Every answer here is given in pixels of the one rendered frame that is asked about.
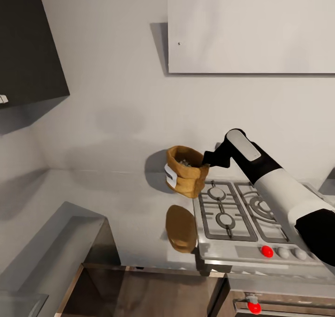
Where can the drop in sink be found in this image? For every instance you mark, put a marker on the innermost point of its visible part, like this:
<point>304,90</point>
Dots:
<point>21,304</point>

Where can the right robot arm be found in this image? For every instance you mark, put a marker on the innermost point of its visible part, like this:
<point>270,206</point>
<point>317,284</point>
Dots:
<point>306,218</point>

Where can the oven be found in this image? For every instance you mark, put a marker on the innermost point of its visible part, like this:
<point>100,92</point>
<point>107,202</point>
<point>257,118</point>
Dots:
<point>260,298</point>

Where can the popcorn bag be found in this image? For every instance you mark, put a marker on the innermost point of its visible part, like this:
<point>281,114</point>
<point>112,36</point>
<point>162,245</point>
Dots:
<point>186,180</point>

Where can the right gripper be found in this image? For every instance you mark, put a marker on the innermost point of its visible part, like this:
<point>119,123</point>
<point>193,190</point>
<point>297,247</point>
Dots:
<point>213,159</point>

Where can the cabinet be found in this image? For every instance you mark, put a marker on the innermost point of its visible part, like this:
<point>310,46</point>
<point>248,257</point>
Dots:
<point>30,68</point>

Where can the range hood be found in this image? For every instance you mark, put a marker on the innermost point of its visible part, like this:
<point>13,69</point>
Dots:
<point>251,36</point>

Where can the burner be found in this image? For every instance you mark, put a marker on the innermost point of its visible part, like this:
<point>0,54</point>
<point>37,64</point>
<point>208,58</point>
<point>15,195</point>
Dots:
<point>233,222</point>

